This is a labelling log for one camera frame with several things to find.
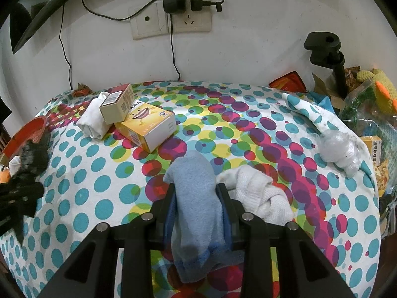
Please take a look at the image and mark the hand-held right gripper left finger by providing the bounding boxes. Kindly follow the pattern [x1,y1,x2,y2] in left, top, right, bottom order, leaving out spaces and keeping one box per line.
[39,182,177,298]

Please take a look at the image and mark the black plug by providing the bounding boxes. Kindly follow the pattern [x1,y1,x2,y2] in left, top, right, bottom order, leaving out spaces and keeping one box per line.
[189,0,224,13]

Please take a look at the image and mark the red round tray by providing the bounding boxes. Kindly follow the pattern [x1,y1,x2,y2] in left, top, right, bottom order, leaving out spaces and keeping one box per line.
[3,115,48,162]

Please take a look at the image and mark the yellow medicine box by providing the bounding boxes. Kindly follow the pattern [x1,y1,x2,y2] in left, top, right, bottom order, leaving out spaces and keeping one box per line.
[359,134,383,166]
[114,99,177,153]

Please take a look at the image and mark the brown snack packet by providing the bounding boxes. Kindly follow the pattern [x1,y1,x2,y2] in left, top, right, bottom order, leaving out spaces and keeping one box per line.
[344,66,363,92]

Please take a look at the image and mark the white single-hole wall plate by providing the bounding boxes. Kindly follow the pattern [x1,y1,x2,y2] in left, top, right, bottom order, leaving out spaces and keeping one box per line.
[130,1,170,40]

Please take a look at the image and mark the white sock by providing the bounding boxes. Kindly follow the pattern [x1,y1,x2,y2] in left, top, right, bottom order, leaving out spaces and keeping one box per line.
[248,186,294,224]
[77,91,114,140]
[216,164,273,216]

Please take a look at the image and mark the black adapter cable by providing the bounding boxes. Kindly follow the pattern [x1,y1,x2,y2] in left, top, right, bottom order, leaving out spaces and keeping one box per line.
[169,12,181,82]

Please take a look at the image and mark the black looping cable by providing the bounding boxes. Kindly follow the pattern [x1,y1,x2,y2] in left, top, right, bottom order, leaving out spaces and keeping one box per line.
[81,0,166,22]

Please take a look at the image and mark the blue sock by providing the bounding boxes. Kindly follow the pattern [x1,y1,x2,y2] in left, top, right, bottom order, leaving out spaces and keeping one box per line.
[163,150,245,284]

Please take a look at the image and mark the red foil wrapper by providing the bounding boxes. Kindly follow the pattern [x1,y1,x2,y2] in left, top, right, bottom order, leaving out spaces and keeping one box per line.
[72,82,93,97]

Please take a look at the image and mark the polka dot tablecloth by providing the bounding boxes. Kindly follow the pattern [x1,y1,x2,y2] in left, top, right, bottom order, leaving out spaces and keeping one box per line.
[0,81,385,298]

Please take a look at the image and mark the red snack packet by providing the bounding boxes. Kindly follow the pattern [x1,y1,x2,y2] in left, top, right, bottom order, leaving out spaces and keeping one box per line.
[268,71,307,93]

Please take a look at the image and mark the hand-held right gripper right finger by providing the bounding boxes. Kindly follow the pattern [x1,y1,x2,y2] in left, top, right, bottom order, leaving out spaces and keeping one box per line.
[217,183,356,298]

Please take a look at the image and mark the red and tan small box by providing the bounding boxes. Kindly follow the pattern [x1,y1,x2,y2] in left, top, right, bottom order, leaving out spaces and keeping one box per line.
[100,83,134,125]

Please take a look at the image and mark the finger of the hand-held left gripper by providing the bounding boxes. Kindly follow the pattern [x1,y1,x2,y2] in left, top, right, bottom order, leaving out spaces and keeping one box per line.
[0,177,44,218]
[0,208,27,246]

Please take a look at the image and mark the yellow crocheted toy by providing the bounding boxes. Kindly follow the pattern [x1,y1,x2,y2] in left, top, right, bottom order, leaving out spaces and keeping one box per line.
[356,68,397,108]

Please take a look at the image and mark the black hanging cable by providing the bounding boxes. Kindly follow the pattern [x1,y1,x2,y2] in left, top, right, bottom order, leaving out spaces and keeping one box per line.
[58,4,72,89]

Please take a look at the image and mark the cardboard piece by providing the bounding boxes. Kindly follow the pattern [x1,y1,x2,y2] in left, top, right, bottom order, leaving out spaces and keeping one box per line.
[311,72,338,101]

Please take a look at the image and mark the white power wall socket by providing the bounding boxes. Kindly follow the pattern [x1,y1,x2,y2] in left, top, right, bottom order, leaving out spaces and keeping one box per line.
[169,0,213,33]

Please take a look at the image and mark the clear bag of goods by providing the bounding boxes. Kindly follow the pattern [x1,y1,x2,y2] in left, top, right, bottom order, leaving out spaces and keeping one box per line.
[339,79,397,139]

